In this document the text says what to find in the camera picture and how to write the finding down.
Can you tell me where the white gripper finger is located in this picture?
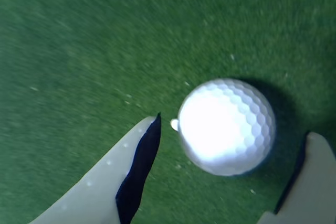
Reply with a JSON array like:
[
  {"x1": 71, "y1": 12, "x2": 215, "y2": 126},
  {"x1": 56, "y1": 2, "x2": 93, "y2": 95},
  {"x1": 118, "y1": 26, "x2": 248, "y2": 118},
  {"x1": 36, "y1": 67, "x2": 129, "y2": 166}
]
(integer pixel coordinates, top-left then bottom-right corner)
[
  {"x1": 258, "y1": 131, "x2": 336, "y2": 224},
  {"x1": 28, "y1": 112, "x2": 162, "y2": 224}
]

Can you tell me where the white golf ball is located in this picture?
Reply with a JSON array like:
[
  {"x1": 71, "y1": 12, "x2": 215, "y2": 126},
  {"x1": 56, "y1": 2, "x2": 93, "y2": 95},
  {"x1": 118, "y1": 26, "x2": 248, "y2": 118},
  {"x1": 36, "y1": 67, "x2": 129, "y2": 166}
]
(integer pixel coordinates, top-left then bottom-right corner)
[{"x1": 177, "y1": 78, "x2": 277, "y2": 177}]

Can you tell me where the large green turf mat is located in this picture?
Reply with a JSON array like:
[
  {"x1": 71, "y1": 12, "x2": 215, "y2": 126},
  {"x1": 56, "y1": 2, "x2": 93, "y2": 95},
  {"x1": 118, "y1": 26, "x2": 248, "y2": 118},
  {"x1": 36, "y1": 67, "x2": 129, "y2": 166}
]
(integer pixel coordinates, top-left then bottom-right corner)
[{"x1": 0, "y1": 0, "x2": 336, "y2": 224}]

